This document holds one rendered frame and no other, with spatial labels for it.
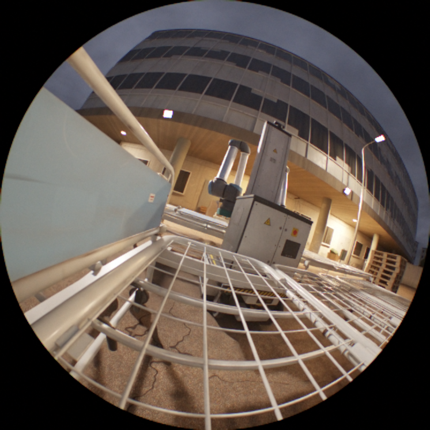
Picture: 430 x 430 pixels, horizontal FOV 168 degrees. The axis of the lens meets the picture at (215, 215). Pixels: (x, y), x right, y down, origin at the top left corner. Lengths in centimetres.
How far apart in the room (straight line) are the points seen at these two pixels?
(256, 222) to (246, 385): 89
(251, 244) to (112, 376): 97
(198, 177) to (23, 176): 806
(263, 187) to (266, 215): 54
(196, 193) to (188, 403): 791
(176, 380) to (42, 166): 73
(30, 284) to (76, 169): 16
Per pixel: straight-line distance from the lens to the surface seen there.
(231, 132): 532
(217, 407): 72
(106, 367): 72
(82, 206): 24
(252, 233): 89
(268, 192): 143
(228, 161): 159
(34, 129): 18
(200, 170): 823
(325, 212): 825
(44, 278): 24
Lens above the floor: 66
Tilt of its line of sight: 1 degrees down
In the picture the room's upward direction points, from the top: 18 degrees clockwise
